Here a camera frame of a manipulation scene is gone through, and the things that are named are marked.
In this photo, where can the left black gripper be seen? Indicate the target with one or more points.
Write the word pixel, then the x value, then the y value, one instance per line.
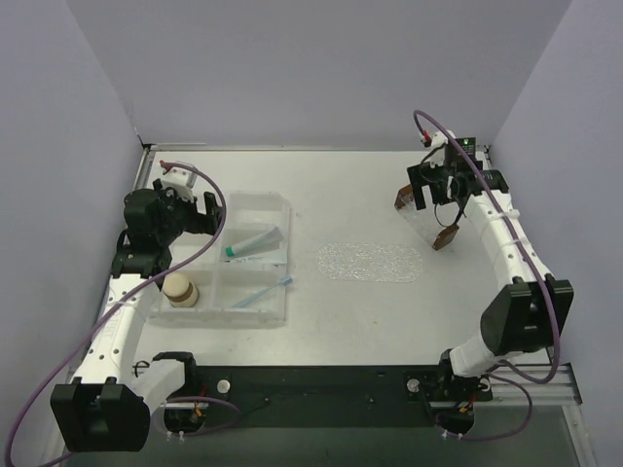
pixel 210 212

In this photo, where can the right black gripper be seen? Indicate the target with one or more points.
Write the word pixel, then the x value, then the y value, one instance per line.
pixel 427 183

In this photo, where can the clear textured glass tray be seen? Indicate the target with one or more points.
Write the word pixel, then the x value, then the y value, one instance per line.
pixel 425 221

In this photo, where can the cream metal cup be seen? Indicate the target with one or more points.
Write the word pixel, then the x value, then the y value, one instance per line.
pixel 180 291

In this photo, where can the white dark-cap toothpaste tube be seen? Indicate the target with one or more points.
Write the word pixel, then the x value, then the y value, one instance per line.
pixel 275 257

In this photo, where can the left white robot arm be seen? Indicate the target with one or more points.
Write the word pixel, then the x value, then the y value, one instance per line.
pixel 105 407

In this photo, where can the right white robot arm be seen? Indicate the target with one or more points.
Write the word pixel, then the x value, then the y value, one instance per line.
pixel 521 328

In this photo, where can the green cap toothpaste tube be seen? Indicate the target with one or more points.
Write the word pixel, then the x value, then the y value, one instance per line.
pixel 255 242

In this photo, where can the light blue toothbrush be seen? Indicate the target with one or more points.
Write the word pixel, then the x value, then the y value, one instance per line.
pixel 284 281

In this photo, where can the clear plastic organizer box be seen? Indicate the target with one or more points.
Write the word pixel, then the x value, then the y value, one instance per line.
pixel 239 279

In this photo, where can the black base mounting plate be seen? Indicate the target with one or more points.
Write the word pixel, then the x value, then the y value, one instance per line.
pixel 395 396

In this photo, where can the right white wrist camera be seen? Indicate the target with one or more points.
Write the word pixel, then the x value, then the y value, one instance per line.
pixel 434 142

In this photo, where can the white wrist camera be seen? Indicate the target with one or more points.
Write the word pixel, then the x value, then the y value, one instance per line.
pixel 180 180
pixel 434 142

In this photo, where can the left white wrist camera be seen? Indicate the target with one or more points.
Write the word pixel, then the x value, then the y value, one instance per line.
pixel 180 180

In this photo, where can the aluminium front rail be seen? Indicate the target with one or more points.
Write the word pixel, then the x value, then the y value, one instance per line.
pixel 561 390

